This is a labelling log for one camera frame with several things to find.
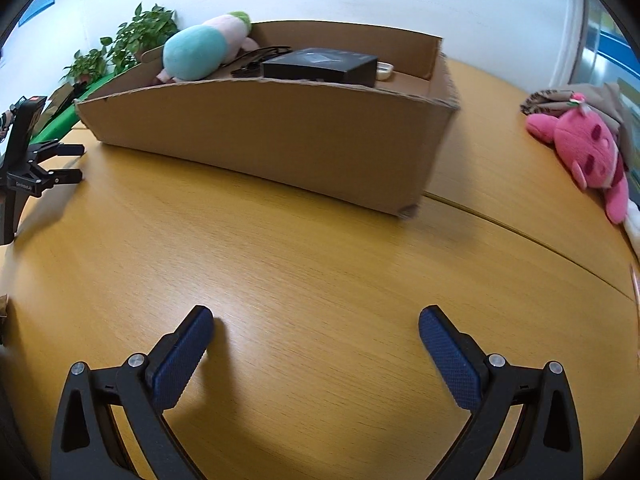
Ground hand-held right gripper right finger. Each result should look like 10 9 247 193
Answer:
418 305 585 480

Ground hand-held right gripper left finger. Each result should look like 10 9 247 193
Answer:
50 305 216 480

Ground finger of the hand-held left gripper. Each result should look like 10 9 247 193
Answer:
34 168 84 196
27 142 86 162

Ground black sunglasses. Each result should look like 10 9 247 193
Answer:
231 46 293 79

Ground brown cardboard box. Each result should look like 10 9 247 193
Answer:
74 21 462 221

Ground wooden desktop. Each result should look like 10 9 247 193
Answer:
0 55 640 480

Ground green cloth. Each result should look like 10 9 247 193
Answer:
30 71 127 144

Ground small green potted plant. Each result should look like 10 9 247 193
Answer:
62 49 109 85

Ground large green potted plant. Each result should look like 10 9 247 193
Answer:
102 3 180 74

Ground teal and pink plush toy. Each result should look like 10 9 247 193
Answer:
156 11 260 85

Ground white plush toy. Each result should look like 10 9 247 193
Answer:
621 199 640 252

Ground flat black box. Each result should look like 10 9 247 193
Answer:
262 48 379 89

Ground glass partition with blue band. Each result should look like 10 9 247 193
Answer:
550 0 640 111

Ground blue red wall poster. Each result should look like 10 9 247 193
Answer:
17 0 55 28

